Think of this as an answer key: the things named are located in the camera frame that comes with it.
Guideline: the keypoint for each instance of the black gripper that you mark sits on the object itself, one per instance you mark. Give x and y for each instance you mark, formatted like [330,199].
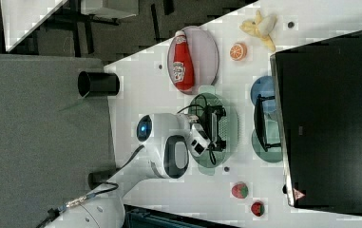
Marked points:
[209,117]

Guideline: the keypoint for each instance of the green oval plastic strainer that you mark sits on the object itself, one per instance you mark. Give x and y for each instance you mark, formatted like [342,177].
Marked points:
[228,130]

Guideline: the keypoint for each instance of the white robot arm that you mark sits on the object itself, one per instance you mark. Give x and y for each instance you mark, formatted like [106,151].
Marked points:
[167,141]

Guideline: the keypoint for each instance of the red ketchup bottle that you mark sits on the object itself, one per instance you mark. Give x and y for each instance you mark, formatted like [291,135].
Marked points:
[183,69]

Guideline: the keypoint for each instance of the blue plastic cup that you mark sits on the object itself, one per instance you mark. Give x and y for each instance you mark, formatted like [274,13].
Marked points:
[264,86]

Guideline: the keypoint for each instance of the green plastic mug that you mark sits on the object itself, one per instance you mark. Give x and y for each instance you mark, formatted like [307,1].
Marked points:
[273,154]

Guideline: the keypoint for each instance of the orange slice toy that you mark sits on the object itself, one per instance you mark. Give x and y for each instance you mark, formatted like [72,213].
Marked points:
[238,51]

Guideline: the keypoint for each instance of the large red strawberry toy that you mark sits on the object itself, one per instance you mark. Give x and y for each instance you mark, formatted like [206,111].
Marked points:
[240,190]

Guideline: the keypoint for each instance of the peeled banana toy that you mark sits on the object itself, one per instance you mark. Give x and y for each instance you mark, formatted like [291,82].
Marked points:
[261,27]

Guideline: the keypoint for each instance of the small red strawberry toy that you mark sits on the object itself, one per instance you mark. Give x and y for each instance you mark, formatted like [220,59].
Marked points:
[257,208]

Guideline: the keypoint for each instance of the black silver toaster oven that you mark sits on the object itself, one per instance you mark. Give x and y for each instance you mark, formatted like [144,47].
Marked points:
[318,95]

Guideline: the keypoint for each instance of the black cylinder container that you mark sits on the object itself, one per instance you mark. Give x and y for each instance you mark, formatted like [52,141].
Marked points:
[98,84]

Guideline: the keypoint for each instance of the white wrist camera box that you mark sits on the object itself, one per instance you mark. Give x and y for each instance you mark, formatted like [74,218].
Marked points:
[198,140]

